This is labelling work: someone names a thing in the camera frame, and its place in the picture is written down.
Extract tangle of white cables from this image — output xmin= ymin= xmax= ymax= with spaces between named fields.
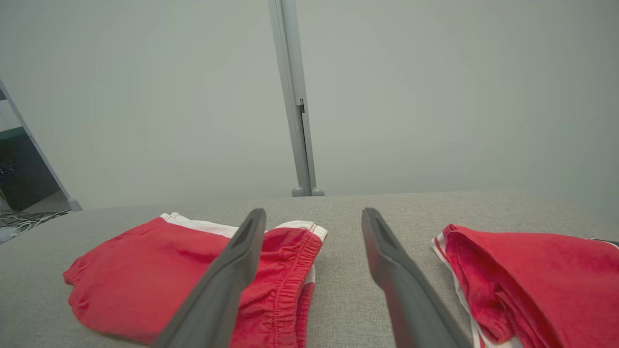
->
xmin=0 ymin=209 xmax=73 ymax=242

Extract black cabinet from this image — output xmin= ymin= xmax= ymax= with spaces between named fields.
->
xmin=0 ymin=127 xmax=61 ymax=212

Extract red white-striped shorts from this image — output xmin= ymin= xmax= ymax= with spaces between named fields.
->
xmin=63 ymin=212 xmax=328 ymax=348

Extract grey partition post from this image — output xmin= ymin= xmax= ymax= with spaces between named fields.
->
xmin=267 ymin=0 xmax=325 ymax=197

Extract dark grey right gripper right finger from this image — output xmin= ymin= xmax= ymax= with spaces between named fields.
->
xmin=362 ymin=208 xmax=473 ymax=348

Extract red white sports shirt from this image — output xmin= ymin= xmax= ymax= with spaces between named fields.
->
xmin=431 ymin=223 xmax=619 ymax=348

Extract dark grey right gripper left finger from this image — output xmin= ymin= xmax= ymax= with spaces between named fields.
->
xmin=153 ymin=208 xmax=268 ymax=348

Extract grey slanted partition frame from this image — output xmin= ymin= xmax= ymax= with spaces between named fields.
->
xmin=0 ymin=80 xmax=83 ymax=212

